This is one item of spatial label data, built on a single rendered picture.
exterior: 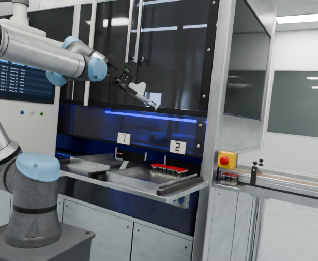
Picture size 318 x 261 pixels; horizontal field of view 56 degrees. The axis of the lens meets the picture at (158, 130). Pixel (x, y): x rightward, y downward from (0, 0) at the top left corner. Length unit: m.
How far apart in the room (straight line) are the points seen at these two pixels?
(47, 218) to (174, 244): 0.85
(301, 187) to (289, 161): 4.54
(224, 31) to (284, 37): 4.79
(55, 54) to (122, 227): 1.13
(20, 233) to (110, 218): 0.96
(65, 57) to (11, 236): 0.50
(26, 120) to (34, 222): 1.01
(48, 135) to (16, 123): 0.22
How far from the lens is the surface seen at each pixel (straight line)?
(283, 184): 1.47
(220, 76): 1.43
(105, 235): 1.85
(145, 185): 1.16
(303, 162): 5.97
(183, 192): 1.21
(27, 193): 0.88
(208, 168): 1.43
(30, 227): 0.90
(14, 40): 0.82
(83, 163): 1.51
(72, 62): 0.92
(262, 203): 1.55
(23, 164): 0.87
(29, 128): 1.84
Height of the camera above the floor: 1.17
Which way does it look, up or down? 3 degrees down
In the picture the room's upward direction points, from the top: 6 degrees clockwise
